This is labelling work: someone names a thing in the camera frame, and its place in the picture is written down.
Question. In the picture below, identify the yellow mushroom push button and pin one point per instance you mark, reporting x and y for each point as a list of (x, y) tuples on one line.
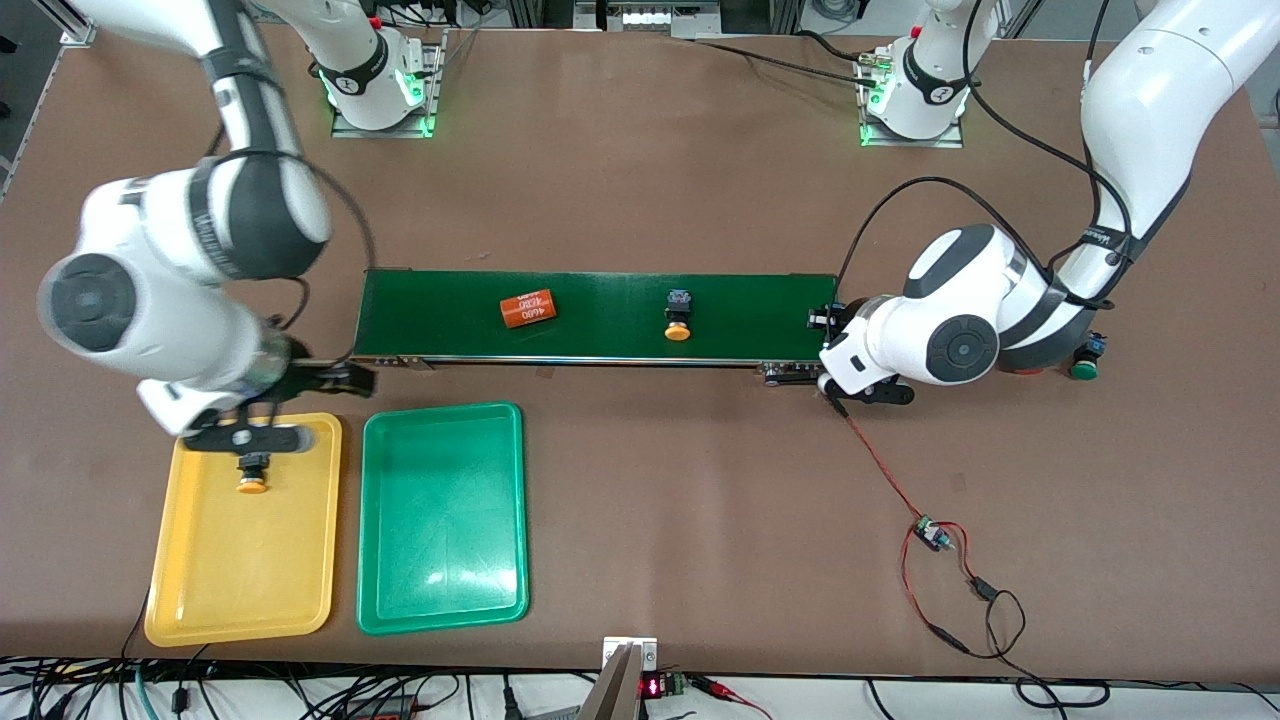
[(679, 330), (252, 486)]

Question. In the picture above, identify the green conveyor belt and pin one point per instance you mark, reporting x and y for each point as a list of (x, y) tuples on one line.
[(600, 340)]

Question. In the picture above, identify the green plastic tray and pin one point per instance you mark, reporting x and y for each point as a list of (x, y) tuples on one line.
[(440, 520)]

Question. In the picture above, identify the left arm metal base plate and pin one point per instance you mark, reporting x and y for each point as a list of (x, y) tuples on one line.
[(915, 142)]

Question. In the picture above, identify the red LED display module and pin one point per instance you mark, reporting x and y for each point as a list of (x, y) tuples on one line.
[(655, 686)]

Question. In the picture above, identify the yellow plastic tray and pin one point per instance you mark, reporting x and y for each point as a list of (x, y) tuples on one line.
[(240, 560)]

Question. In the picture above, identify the red clip lead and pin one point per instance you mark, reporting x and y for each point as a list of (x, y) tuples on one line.
[(730, 690)]

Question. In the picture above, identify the aluminium frame corner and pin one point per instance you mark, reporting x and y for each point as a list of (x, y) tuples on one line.
[(80, 25)]

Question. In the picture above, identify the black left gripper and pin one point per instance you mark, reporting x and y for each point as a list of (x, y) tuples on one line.
[(829, 318)]

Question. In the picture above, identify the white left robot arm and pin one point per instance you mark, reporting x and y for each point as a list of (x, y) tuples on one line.
[(1150, 100)]

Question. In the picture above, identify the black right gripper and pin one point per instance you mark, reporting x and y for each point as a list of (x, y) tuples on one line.
[(312, 377)]

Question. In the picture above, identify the green mushroom push button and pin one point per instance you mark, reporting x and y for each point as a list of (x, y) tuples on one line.
[(1083, 371)]

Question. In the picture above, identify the black equipment rack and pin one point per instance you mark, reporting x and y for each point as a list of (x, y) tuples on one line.
[(650, 18)]

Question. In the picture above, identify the small blue controller board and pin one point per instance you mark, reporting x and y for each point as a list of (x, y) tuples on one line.
[(932, 535)]

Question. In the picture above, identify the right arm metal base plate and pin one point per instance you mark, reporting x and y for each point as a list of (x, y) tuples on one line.
[(437, 90)]

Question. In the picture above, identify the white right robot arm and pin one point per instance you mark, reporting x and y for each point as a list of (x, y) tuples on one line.
[(180, 330)]

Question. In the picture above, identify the metal camera mount pole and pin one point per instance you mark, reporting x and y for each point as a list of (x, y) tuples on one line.
[(625, 680)]

